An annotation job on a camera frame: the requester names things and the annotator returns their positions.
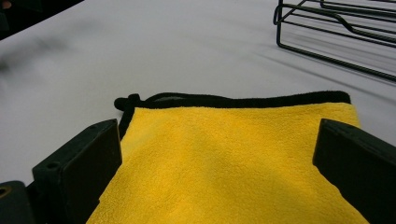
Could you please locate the yellow towel with black trim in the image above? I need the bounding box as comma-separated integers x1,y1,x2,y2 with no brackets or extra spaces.
86,91,370,224

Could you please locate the black wire rack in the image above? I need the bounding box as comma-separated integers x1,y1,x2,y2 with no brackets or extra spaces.
273,0,396,84

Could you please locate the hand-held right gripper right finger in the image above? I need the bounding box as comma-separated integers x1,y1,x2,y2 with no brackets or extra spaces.
312,118,396,224

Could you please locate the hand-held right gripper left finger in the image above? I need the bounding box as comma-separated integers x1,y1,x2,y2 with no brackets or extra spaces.
32,119,123,224

